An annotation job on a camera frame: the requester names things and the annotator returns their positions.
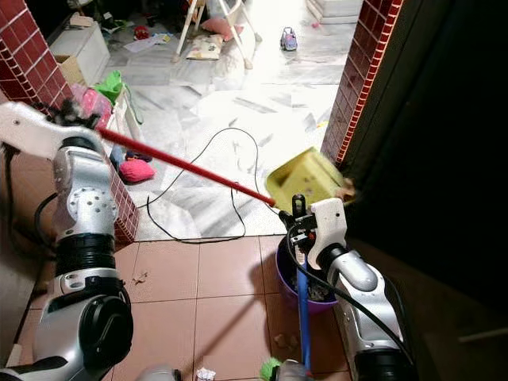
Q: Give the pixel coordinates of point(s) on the grey right robot leg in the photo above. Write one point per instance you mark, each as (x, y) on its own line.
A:
(298, 371)

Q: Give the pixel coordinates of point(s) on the green plastic bag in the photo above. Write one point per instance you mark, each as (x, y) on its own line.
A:
(111, 86)

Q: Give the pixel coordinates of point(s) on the brown dry leaf scrap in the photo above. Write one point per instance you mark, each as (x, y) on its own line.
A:
(140, 278)
(286, 343)

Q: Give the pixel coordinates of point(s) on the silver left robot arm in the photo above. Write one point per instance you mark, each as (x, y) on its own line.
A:
(87, 198)

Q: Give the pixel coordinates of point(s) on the pink plastic bag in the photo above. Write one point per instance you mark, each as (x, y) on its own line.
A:
(95, 103)

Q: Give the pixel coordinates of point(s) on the small toy car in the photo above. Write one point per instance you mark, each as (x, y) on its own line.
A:
(288, 39)

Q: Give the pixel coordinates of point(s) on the crumpled white paper ball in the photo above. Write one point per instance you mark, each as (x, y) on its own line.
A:
(204, 375)

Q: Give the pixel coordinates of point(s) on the white paper sheet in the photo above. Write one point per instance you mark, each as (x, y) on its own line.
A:
(151, 44)

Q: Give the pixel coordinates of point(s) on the white cardboard box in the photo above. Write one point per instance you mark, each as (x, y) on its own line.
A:
(83, 51)

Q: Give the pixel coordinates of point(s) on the small red toy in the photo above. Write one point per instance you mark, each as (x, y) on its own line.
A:
(142, 32)

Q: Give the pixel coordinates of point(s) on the grey robot leg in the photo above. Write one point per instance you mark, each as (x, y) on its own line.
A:
(159, 374)
(298, 371)

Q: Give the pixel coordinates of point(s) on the grey left robot leg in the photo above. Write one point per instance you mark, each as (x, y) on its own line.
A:
(159, 374)

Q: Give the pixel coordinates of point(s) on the dark blue slipper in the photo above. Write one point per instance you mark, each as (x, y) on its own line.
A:
(129, 152)

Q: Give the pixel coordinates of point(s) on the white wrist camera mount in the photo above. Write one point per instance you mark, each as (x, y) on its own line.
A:
(329, 224)
(32, 131)

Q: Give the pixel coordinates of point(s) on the purple plastic bucket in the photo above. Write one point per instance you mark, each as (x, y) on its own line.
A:
(286, 278)

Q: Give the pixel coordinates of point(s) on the wooden folding stand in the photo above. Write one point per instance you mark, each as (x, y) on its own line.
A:
(185, 36)

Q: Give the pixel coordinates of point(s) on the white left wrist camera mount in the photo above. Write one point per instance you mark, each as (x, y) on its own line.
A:
(32, 131)

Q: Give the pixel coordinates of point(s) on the pink cloth item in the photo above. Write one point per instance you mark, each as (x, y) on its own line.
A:
(139, 171)

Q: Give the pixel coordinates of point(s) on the pink pillow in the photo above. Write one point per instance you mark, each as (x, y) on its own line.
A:
(218, 27)

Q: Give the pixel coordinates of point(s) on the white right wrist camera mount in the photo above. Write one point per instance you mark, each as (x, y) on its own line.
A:
(329, 224)

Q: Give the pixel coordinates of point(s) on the printed beige cushion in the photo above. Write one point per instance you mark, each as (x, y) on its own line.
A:
(204, 48)

